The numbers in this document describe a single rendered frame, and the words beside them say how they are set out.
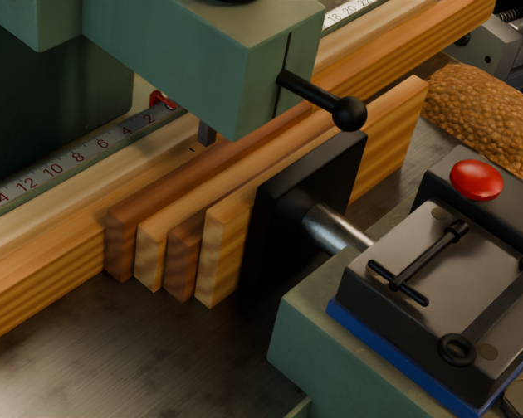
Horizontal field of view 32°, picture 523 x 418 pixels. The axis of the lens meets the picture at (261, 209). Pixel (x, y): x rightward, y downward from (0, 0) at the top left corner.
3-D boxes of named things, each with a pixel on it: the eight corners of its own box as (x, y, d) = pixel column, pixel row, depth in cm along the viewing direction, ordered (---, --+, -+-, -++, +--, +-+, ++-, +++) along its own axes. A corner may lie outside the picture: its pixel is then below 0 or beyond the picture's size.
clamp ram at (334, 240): (325, 357, 55) (357, 260, 49) (236, 286, 58) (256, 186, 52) (409, 283, 60) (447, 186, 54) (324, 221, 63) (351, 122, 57)
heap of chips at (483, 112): (522, 180, 70) (535, 153, 68) (394, 99, 75) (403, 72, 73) (573, 135, 75) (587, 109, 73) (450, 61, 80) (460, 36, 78)
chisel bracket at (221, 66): (230, 166, 54) (249, 49, 48) (76, 52, 60) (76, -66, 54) (309, 116, 59) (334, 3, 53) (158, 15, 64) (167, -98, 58)
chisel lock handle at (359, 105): (349, 144, 50) (356, 116, 49) (262, 85, 53) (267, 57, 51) (370, 129, 51) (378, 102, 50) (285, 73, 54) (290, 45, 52)
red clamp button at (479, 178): (481, 213, 50) (487, 200, 49) (437, 183, 51) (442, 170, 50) (509, 188, 52) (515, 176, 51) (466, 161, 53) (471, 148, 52)
